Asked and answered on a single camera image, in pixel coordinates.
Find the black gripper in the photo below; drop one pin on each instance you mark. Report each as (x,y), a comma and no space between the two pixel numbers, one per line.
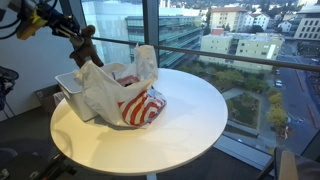
(60,24)

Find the brown plush toy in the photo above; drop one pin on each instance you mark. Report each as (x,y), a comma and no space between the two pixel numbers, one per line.
(86,49)

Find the white red plastic bag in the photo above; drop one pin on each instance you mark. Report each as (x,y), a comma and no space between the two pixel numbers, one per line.
(123,95)

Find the white plastic storage bin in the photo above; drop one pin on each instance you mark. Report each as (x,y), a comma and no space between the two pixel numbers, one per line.
(78,95)

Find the round white table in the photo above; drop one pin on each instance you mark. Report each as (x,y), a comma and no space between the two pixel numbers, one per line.
(191,122)

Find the grey wooden armchair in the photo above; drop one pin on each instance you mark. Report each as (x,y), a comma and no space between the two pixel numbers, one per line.
(290,166)

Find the yellow wrist camera mount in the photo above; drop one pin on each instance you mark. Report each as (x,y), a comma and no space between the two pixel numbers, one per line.
(29,26)

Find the dark window frame post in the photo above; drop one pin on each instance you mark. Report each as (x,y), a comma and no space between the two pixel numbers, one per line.
(151,23)

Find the horizontal window rail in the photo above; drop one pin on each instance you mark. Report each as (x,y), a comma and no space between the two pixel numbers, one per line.
(225,56)

